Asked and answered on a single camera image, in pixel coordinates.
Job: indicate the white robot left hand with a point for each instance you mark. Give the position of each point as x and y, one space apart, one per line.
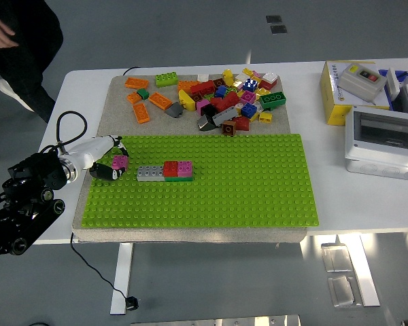
88 151

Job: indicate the person's right hand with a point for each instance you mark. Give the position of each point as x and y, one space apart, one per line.
0 34

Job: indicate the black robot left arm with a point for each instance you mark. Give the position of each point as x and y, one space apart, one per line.
37 169

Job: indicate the orange long toy brick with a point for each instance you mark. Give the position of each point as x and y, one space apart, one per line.
141 112
160 100
136 82
185 85

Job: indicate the orange small toy brick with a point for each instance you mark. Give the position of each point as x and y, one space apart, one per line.
134 98

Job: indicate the small dark green toy brick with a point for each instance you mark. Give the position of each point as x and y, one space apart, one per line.
143 93

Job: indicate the red square toy brick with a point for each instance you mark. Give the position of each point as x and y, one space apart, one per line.
242 123
170 168

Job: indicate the green flat toy brick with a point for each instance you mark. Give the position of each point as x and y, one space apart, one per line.
178 179

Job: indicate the lime green long toy brick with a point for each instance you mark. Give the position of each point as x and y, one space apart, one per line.
166 79

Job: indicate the yellow curved toy brick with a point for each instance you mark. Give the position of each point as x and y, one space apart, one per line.
185 99

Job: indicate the dark brown toy brick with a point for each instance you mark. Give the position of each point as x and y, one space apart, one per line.
196 98

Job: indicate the dark grey sloped toy brick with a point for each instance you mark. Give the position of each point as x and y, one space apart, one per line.
205 123

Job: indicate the black toy brick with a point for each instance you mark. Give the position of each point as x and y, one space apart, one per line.
209 111

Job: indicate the red long toy brick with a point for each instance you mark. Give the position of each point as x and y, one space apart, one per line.
203 87

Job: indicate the small white toy brick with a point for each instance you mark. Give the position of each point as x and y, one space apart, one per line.
203 77

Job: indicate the grey long sloped toy brick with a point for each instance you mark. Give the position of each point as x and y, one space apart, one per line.
224 116

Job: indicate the green studded baseplate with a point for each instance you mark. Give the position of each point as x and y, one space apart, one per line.
224 190

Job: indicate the brown square toy brick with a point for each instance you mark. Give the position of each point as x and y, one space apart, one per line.
228 128

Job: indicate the small blue toy brick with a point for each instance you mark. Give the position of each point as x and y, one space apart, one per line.
221 91

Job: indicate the large red toy brick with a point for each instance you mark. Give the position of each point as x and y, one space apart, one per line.
226 102

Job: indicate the dark red toy brick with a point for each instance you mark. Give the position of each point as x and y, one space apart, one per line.
219 82

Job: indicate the yellow tall toy brick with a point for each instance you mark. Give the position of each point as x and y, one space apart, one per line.
228 76

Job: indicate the blue square toy brick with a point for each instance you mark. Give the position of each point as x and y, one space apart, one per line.
249 109

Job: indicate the cream white toy brick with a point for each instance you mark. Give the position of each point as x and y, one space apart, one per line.
240 78

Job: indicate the blue and white toy brick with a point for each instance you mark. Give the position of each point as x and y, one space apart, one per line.
251 84

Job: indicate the yellow small toy brick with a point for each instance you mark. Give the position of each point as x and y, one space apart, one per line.
262 91
248 72
265 117

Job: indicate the light pink toy brick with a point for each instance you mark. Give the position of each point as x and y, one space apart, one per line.
256 74

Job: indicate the red flat toy brick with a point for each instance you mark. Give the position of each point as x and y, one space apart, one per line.
267 85

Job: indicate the dark green long toy brick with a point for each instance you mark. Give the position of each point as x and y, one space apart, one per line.
273 99

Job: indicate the white square toy brick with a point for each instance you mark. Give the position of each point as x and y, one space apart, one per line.
270 77

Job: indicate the person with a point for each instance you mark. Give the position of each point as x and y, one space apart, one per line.
30 51

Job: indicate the grey-brown table mat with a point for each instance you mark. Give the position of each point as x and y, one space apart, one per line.
187 127

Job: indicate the white table leg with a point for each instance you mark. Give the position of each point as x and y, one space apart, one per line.
121 278
364 271

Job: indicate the black plug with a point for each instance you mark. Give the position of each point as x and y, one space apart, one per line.
132 302

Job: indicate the dark floor plate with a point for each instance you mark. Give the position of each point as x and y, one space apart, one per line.
273 18
279 29

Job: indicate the yellow cardboard box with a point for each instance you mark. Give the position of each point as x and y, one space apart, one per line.
333 98

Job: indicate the white distribution box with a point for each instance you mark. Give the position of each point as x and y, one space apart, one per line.
381 142

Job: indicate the blue packaging box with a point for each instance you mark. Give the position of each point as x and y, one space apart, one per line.
404 75

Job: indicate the white switch plate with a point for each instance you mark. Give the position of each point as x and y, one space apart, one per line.
392 81

